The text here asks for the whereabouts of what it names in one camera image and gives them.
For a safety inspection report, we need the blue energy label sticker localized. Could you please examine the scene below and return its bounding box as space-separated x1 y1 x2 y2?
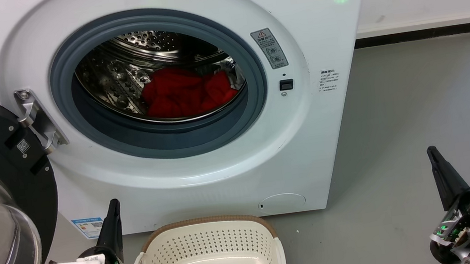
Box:
71 215 106 241

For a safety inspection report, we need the grey rubber door seal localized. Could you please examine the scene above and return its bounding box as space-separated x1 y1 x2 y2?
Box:
42 0 275 174

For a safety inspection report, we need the cream perforated laundry basket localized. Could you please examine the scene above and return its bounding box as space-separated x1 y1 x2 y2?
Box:
127 208 287 264

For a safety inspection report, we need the silver metal door hinge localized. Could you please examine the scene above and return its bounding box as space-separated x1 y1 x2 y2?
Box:
13 85 70 158

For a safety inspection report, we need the grey warning sticker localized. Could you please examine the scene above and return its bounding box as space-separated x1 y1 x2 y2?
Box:
249 26 289 72

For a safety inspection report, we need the small printed text label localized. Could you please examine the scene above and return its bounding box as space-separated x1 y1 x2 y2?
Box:
317 68 342 95

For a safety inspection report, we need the white front-load washing machine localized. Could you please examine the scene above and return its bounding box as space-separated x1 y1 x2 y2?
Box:
0 0 401 252

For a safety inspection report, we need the white wall ledge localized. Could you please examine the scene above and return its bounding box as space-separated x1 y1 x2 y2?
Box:
355 12 470 40

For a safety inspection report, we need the QR code sticker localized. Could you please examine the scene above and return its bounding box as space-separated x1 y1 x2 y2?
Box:
16 138 32 155

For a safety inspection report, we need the red and white garment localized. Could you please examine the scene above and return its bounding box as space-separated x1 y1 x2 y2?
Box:
138 59 242 123

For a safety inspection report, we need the oval filter cover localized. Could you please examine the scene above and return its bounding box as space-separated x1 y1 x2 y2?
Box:
256 191 307 215

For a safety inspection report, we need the stainless steel washing machine drum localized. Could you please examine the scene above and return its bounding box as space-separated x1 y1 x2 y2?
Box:
71 18 251 135

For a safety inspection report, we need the black baseboard strip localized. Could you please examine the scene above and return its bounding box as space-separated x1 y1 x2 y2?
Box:
354 23 470 49

